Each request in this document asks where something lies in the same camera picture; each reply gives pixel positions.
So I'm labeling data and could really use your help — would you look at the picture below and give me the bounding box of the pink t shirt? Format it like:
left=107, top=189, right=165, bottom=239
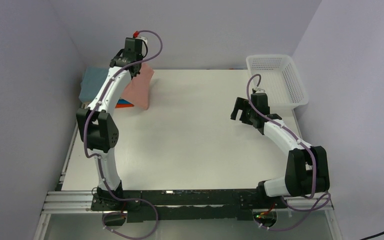
left=121, top=63, right=155, bottom=110

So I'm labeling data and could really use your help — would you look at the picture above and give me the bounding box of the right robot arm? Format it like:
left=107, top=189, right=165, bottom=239
left=230, top=93, right=330, bottom=208

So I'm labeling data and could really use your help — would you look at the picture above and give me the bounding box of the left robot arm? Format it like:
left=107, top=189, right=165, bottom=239
left=76, top=37, right=147, bottom=210

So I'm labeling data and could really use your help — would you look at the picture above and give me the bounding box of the white plastic basket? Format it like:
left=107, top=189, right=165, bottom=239
left=245, top=54, right=309, bottom=110

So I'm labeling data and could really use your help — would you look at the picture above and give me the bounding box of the teal folded t shirt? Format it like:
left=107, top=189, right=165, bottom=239
left=78, top=66, right=109, bottom=103

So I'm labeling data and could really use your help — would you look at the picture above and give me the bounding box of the blue folded t shirt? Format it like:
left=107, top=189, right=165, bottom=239
left=116, top=99, right=132, bottom=105

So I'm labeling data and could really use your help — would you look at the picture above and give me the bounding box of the orange folded t shirt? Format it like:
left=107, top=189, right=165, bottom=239
left=115, top=103, right=134, bottom=109

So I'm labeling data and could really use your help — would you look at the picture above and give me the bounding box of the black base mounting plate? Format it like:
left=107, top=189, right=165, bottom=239
left=90, top=188, right=286, bottom=223

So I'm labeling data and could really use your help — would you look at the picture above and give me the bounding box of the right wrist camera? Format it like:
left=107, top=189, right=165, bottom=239
left=251, top=87, right=266, bottom=94

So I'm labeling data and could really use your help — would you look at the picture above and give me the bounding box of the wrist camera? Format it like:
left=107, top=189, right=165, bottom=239
left=251, top=87, right=266, bottom=94
left=132, top=31, right=148, bottom=43

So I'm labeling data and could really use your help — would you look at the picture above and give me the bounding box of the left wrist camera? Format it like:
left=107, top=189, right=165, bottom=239
left=132, top=31, right=148, bottom=43

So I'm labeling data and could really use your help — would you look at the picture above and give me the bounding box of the black cable on floor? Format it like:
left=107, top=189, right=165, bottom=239
left=360, top=221, right=384, bottom=240

